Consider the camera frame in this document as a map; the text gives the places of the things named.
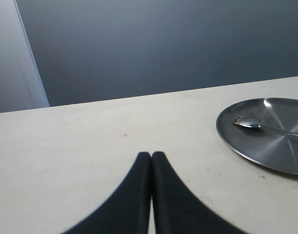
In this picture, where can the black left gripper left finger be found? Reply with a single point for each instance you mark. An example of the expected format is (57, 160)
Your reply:
(127, 210)

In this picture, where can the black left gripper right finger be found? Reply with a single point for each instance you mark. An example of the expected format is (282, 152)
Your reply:
(176, 209)

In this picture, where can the small silver metal spoon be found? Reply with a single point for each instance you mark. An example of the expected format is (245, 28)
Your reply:
(258, 124)

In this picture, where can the round stainless steel plate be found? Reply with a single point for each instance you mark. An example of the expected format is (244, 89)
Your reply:
(266, 147)

